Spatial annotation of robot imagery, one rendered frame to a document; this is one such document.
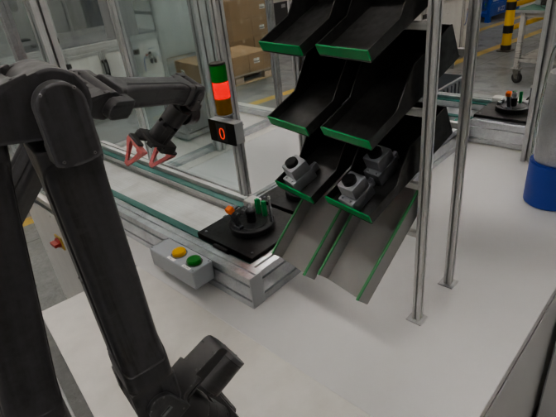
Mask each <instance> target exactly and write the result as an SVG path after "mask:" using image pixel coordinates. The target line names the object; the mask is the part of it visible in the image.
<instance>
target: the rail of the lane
mask: <svg viewBox="0 0 556 417"><path fill-rule="evenodd" d="M114 199H115V198H114ZM115 202H116V205H117V210H118V212H119V215H120V218H121V220H122V225H123V228H124V231H125V233H126V235H127V236H129V237H130V238H132V239H134V240H136V241H137V242H139V243H141V244H142V245H144V246H146V247H148V248H151V247H153V246H155V245H156V244H157V243H159V242H162V241H163V240H165V239H167V238H170V239H172V240H173V241H175V242H178V243H179V244H181V245H183V246H185V247H187V248H189V249H190V250H192V251H194V252H197V253H198V254H199V255H201V256H204V257H206V258H208V259H209V260H211V261H212V264H213V271H214V275H215V277H214V278H213V279H212V280H210V281H209V282H208V283H209V284H211V285H213V286H215V287H217V288H218V289H220V290H222V291H223V292H225V293H227V294H228V295H231V296H232V297H233V298H235V299H237V300H239V301H241V302H243V303H244V304H246V305H247V306H249V307H251V308H253V309H255V308H256V307H258V306H259V305H260V304H262V303H263V302H264V301H266V297H265V291H264V285H263V279H262V274H261V271H260V270H258V269H257V268H255V267H253V266H250V265H248V264H247V263H245V262H243V261H240V260H238V259H237V258H235V257H233V256H230V255H229V251H228V249H227V248H225V247H222V246H220V245H218V244H217V243H214V244H213V246H210V245H209V244H207V243H205V242H202V241H200V240H199V239H197V238H195V237H192V236H190V235H189V234H187V233H185V232H182V231H180V230H179V229H177V228H174V227H172V226H170V225H169V224H167V223H164V222H162V221H161V220H159V219H157V218H154V217H152V216H151V215H149V214H147V213H144V212H142V211H141V210H139V209H137V208H133V207H132V206H130V205H128V204H125V203H123V202H122V201H120V200H118V199H115Z"/></svg>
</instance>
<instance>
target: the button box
mask: <svg viewBox="0 0 556 417"><path fill-rule="evenodd" d="M177 247H184V248H185V250H186V253H185V255H183V256H181V257H173V256H172V251H173V250H174V249H175V248H177ZM150 251H151V256H152V259H153V262H154V264H155V265H157V266H158V267H160V268H161V269H163V270H165V271H167V272H169V273H170V274H171V275H173V276H175V277H176V278H178V279H180V280H182V281H183V282H184V283H186V284H187V285H190V286H191V287H193V288H195V289H196V290H197V289H198V288H199V287H201V286H202V285H204V284H206V283H207V282H209V281H210V280H212V279H213V278H214V277H215V275H214V271H213V264H212V261H211V260H209V259H208V258H206V257H204V256H201V255H199V254H198V253H197V252H194V251H192V250H190V249H189V248H187V247H185V246H183V245H181V244H179V243H178V242H175V241H173V240H172V239H170V238H167V239H165V240H163V241H162V242H159V243H157V244H156V245H155V246H153V247H151V248H150ZM193 255H198V256H200V257H201V262H200V263H199V264H198V265H196V266H189V265H188V264H187V261H186V260H187V258H188V257H189V256H193Z"/></svg>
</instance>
